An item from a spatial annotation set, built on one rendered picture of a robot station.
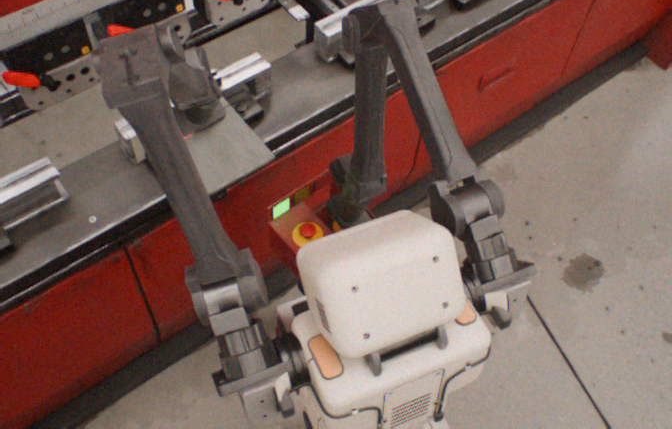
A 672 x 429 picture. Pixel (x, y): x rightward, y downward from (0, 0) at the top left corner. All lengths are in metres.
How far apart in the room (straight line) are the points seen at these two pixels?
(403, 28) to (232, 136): 0.52
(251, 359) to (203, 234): 0.20
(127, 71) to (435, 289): 0.51
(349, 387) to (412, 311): 0.15
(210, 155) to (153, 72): 0.66
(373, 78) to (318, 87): 0.50
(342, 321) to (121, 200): 0.83
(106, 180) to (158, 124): 0.79
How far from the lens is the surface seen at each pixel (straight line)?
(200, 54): 1.46
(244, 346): 1.10
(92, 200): 1.71
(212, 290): 1.10
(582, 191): 2.94
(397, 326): 1.03
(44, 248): 1.68
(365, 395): 1.08
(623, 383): 2.61
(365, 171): 1.49
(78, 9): 1.39
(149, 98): 0.94
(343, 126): 1.94
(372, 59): 1.36
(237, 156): 1.57
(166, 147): 0.97
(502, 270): 1.21
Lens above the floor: 2.25
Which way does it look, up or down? 56 degrees down
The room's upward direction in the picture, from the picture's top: 5 degrees clockwise
